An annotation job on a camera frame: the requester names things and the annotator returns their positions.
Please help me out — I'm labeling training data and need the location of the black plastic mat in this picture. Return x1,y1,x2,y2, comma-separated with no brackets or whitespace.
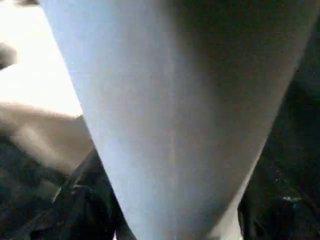
0,32,320,240

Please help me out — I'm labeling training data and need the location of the white plastic table leg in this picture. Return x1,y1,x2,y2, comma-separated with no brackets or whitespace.
39,0,320,240

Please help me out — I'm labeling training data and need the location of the white plastic table top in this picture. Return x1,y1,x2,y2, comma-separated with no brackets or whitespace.
0,4,101,181

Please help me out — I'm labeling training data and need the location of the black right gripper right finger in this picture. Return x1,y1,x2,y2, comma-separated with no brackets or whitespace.
236,147,320,240

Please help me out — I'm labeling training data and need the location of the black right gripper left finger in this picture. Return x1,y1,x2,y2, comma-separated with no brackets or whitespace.
24,147,131,240

